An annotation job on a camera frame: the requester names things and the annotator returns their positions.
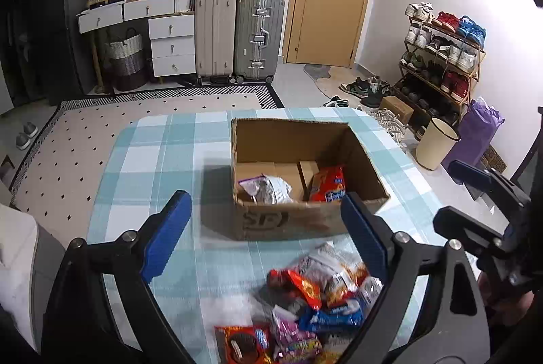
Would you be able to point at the person's right forearm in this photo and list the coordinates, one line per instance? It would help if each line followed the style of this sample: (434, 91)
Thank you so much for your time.
(509, 304)

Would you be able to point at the brown cardboard box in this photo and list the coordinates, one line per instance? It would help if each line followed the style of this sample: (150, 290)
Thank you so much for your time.
(275, 220)

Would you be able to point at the pink candy packet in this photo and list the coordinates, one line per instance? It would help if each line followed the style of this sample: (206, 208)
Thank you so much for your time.
(290, 336)

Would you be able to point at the brown doormat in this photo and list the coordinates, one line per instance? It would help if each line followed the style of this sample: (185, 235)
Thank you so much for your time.
(494, 160)

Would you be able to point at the silver suitcase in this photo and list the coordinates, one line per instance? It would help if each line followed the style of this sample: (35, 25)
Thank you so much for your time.
(258, 33)

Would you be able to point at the blue cookie packet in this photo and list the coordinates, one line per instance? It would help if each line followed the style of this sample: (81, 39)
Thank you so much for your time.
(331, 317)

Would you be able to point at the shoes on floor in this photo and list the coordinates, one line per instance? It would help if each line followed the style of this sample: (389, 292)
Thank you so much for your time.
(356, 88)

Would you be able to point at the black wardrobe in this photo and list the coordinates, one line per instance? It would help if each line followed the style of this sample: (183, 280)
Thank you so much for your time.
(51, 29)

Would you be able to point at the white drawer desk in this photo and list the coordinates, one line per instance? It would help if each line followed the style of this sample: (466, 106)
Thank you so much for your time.
(169, 46)

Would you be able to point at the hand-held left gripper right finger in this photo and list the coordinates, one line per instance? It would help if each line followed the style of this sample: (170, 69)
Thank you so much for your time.
(360, 228)

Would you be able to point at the white grey cushion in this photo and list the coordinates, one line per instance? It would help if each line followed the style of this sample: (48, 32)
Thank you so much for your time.
(21, 262)

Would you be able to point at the grey slipper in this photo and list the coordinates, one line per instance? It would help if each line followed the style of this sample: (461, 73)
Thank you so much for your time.
(30, 129)
(22, 141)

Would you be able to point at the purple bag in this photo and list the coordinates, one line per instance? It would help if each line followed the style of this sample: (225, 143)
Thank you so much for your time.
(475, 139)

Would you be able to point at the small silver snack packet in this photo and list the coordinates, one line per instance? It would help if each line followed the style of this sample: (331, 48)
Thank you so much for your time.
(369, 290)

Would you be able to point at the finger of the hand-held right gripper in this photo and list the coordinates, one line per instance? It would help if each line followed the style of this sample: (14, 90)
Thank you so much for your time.
(471, 173)
(466, 230)

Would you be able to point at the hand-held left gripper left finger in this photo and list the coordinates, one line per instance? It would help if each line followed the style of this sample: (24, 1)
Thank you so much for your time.
(167, 236)

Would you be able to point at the beige suitcase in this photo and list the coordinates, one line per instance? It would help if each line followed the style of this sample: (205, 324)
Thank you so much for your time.
(215, 33)

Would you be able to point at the patterned beige rug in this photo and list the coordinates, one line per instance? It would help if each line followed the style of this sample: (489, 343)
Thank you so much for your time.
(76, 160)

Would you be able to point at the red cookie packet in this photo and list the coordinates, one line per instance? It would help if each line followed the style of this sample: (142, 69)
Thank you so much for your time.
(237, 345)

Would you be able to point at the small cardboard box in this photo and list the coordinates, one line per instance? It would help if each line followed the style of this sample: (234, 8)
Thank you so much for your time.
(396, 107)

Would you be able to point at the white laced shoe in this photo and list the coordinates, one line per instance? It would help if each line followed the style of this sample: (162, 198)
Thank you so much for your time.
(388, 124)

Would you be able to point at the red blue snack packet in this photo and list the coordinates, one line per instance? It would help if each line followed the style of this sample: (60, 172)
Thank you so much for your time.
(326, 186)

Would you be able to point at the woven laundry basket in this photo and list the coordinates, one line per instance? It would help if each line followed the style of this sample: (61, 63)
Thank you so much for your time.
(125, 63)

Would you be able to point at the grey purple snack packet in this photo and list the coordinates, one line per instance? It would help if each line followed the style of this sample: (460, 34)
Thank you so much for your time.
(271, 190)

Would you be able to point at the shoe rack with shoes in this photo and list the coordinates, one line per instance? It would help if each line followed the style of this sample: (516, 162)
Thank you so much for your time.
(449, 20)

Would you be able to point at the black sneaker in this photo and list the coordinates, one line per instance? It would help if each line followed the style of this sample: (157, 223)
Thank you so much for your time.
(375, 100)

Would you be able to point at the cream waste bin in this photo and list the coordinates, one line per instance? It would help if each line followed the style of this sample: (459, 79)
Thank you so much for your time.
(435, 143)

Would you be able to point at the grey white snack packet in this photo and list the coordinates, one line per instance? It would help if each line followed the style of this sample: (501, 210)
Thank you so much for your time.
(314, 262)

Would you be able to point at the black framed glass door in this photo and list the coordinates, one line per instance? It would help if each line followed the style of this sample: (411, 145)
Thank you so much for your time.
(534, 160)

